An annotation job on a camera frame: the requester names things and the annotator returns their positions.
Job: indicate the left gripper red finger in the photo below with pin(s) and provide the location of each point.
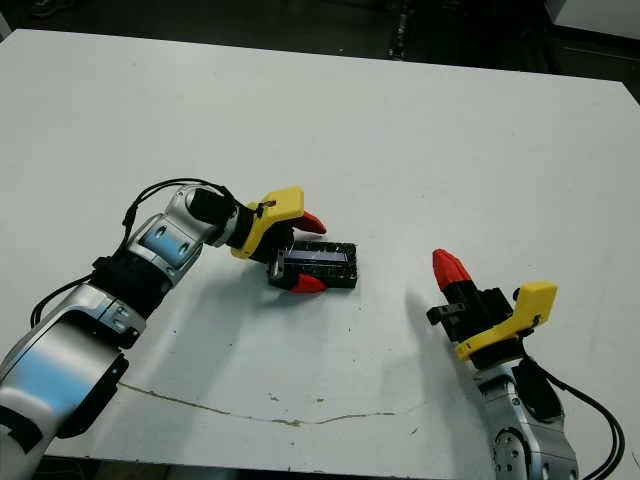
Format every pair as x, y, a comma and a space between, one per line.
310, 284
312, 223

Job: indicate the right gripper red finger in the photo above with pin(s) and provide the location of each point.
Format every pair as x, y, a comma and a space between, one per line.
465, 282
446, 272

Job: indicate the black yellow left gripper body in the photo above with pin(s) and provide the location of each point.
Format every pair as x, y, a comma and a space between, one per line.
275, 210

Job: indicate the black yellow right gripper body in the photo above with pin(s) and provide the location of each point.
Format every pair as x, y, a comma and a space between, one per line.
490, 320

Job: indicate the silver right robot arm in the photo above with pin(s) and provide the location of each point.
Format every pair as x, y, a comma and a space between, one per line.
520, 440

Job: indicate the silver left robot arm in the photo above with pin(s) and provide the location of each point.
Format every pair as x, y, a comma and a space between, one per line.
55, 370

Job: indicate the dark metal chair leg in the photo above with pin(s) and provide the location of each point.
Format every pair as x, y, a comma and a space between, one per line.
400, 40

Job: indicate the white cabinet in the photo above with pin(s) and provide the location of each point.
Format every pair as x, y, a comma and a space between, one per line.
600, 10

